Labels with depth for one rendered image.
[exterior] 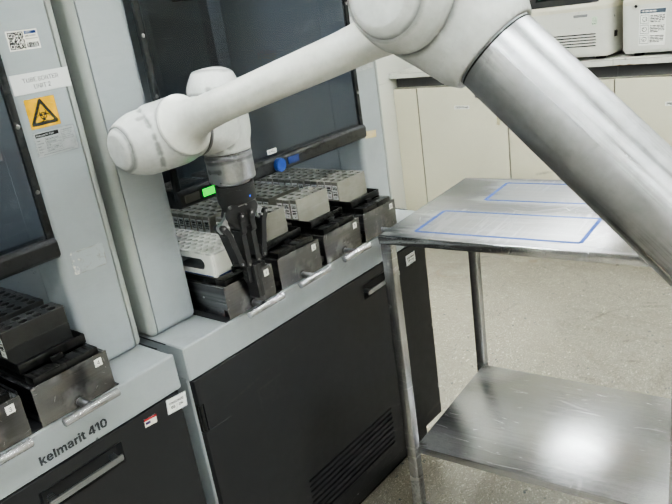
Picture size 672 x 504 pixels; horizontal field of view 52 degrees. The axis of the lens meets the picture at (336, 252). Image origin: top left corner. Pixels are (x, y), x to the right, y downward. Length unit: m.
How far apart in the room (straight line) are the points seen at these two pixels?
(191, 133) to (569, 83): 0.60
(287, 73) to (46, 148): 0.42
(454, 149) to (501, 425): 2.20
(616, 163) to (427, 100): 3.03
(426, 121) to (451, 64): 3.01
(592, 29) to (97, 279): 2.56
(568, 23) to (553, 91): 2.62
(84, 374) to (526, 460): 0.97
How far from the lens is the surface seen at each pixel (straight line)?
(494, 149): 3.62
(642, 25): 3.28
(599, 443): 1.72
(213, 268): 1.38
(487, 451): 1.69
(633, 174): 0.75
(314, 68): 1.07
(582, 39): 3.36
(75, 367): 1.20
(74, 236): 1.26
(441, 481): 2.06
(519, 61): 0.76
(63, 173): 1.24
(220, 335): 1.37
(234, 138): 1.26
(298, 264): 1.50
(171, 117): 1.13
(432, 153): 3.80
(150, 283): 1.36
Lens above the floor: 1.29
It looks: 20 degrees down
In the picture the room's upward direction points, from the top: 9 degrees counter-clockwise
